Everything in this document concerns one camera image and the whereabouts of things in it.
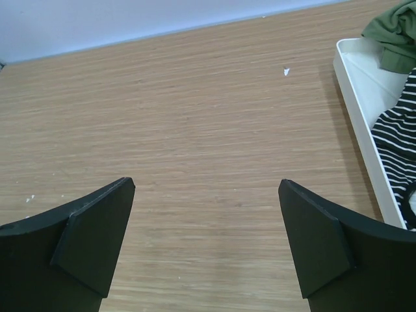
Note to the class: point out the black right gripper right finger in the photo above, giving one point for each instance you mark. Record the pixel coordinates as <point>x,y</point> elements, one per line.
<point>346,261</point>

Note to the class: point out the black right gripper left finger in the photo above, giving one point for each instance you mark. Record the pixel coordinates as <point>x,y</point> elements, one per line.
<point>64,259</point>

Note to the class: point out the green tank top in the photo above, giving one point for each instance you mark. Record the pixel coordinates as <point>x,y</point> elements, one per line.
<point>394,30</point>

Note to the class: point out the thin-striped black white tank top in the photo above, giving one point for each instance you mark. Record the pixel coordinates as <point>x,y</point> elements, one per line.
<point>394,135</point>

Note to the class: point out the white plastic tray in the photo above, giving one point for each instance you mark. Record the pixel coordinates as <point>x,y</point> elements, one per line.
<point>368,91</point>

